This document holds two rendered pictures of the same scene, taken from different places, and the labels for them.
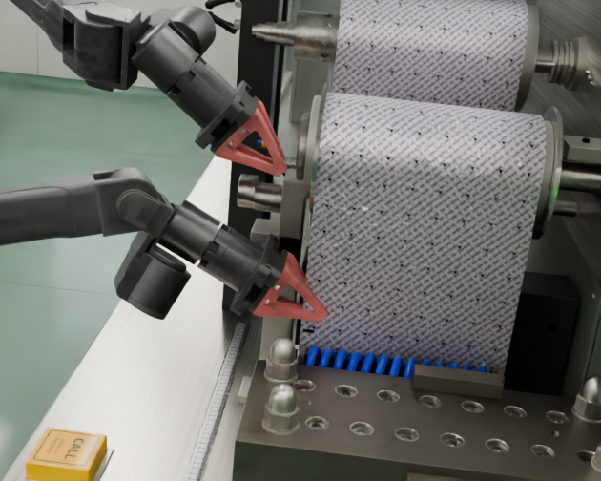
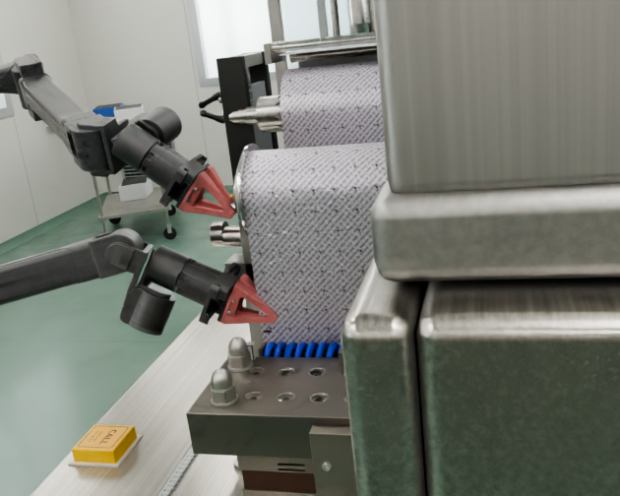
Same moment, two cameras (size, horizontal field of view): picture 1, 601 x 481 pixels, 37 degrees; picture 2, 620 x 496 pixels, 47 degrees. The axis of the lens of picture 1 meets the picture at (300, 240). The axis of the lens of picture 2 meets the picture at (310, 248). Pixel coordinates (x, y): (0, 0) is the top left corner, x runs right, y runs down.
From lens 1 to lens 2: 0.31 m
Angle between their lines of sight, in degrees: 12
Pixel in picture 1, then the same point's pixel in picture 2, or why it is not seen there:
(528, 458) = not seen: hidden behind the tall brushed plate
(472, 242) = (369, 245)
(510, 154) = (382, 172)
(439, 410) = not seen: hidden behind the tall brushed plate
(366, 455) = (280, 415)
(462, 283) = not seen: hidden behind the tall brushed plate
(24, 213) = (44, 270)
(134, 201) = (114, 250)
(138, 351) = (183, 367)
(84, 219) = (85, 268)
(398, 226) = (312, 241)
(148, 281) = (140, 307)
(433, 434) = (341, 396)
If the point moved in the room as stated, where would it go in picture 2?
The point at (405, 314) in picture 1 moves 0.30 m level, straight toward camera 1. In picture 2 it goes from (334, 308) to (254, 418)
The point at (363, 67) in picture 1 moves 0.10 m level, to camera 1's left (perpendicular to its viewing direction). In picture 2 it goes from (304, 129) to (247, 134)
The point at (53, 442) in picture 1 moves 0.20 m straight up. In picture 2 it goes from (94, 434) to (67, 312)
